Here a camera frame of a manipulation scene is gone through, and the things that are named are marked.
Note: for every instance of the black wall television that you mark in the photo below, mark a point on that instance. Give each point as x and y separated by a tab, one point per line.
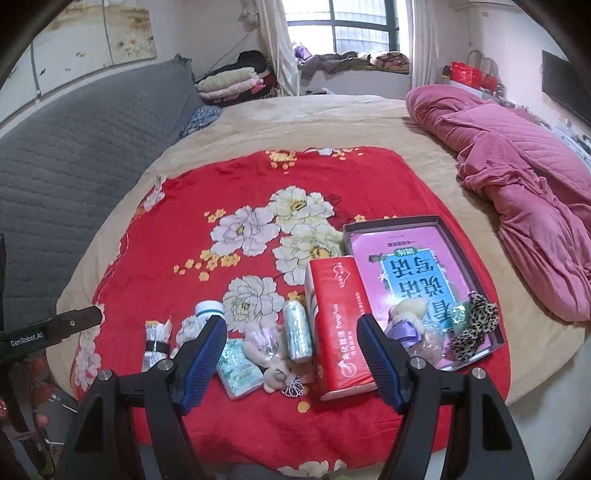
565	83

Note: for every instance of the pale green roll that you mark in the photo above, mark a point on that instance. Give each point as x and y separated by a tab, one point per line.
298	332

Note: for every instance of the small silver tiara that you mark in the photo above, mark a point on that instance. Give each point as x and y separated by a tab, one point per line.
293	390

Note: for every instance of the white medicine bottle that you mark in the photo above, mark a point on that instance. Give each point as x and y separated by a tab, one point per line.
207	310

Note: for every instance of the black shallow box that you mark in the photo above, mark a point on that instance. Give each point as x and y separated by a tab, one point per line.
392	225

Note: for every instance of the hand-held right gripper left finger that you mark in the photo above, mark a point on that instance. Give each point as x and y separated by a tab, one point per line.
203	360

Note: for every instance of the floral wall painting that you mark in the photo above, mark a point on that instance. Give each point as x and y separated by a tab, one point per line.
92	41

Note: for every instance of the red gift bag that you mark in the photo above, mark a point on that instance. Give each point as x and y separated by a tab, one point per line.
490	81
466	74

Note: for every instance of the leopard print scrunchie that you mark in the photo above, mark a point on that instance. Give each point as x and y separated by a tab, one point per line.
475	327

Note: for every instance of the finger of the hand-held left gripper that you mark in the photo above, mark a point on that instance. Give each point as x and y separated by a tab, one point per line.
78	321

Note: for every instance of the pile of folded clothes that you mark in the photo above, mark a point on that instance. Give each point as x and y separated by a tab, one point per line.
231	81

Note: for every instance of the purple cloth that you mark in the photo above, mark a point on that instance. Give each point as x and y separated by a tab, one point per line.
302	51

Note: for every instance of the plush bear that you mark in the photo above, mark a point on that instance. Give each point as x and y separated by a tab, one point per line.
272	360

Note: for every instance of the beige bed sheet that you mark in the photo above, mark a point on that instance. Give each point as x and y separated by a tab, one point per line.
323	120

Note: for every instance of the red tissue pack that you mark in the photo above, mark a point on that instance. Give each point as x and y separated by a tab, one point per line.
341	332

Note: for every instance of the grey clothing on windowsill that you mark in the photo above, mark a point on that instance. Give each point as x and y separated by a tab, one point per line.
328	62

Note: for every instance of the pink quilt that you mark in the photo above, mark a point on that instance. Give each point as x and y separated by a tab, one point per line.
531	184

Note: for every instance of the plush doll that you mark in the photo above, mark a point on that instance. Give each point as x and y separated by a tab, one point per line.
406	318

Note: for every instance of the brown patterned blanket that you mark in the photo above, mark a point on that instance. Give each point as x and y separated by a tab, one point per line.
390	60

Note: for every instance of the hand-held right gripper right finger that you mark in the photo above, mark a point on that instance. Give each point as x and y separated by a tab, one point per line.
378	360

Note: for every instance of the white curtain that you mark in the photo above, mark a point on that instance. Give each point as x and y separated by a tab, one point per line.
425	41
277	46

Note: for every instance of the green pocket tissue pack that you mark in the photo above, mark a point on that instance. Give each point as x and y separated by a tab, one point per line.
238	369

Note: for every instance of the clear snack packet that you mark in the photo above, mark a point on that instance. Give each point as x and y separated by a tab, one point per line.
157	337

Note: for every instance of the grey quilted cover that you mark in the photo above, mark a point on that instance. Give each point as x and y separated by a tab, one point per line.
69	161

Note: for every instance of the pink and blue book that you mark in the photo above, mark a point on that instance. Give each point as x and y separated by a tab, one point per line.
401	249

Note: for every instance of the red floral blanket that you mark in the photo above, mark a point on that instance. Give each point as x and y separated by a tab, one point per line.
258	434

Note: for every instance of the green sponge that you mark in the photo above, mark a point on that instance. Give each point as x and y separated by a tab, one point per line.
459	318

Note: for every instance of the window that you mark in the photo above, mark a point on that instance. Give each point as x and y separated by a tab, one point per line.
360	23

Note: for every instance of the person's left hand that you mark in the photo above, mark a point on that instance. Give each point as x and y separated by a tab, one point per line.
41	420

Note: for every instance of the dark blue patterned pillow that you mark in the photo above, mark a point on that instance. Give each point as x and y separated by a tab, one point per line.
201	120

